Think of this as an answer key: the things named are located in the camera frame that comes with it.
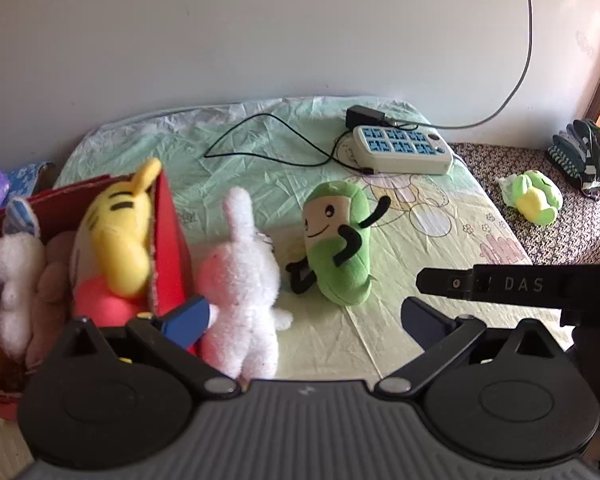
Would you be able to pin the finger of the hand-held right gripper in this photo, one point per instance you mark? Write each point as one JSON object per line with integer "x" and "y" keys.
{"x": 445, "y": 282}

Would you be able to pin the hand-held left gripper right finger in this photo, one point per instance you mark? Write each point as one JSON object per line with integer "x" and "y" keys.
{"x": 422, "y": 322}

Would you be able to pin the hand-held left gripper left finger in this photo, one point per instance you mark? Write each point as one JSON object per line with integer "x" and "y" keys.
{"x": 187, "y": 322}

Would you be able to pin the large white rabbit plush toy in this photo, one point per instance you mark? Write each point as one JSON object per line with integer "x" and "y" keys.
{"x": 240, "y": 290}

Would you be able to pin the red cardboard box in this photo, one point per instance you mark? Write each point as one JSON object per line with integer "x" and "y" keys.
{"x": 170, "y": 240}

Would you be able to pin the yellow tiger plush toy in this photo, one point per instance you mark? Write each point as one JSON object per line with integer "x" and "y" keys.
{"x": 115, "y": 250}

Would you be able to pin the green bean plush toy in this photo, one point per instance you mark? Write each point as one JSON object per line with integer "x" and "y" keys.
{"x": 340, "y": 260}

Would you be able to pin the pink-brown bear plush toy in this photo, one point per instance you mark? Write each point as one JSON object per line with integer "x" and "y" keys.
{"x": 55, "y": 275}

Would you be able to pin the white rabbit plush with bow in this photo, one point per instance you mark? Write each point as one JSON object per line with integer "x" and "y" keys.
{"x": 15, "y": 280}

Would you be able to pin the light green bed sheet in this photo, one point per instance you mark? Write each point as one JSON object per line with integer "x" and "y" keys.
{"x": 430, "y": 240}

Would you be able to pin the brown patterned blanket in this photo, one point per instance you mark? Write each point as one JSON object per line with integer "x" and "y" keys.
{"x": 555, "y": 245}

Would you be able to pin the small green frog plush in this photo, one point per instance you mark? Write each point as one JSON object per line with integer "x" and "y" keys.
{"x": 535, "y": 200}

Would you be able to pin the white power strip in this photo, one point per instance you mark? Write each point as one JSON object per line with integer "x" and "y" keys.
{"x": 405, "y": 157}

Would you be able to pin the green striped gloves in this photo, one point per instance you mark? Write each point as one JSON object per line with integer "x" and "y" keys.
{"x": 585, "y": 160}

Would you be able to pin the black power adapter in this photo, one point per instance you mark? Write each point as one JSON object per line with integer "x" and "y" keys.
{"x": 365, "y": 116}

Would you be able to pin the blue checkered towel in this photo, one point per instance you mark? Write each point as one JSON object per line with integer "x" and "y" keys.
{"x": 25, "y": 180}

